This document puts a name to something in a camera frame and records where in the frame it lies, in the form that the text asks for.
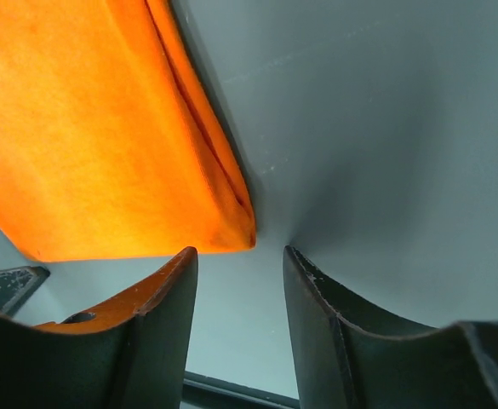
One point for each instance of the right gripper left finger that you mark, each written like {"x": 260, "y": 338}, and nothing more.
{"x": 126, "y": 352}

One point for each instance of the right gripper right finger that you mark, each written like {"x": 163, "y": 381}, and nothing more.
{"x": 350, "y": 353}

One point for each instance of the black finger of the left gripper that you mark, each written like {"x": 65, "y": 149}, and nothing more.
{"x": 17, "y": 285}

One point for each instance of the orange t shirt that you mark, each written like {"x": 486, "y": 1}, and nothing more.
{"x": 109, "y": 147}

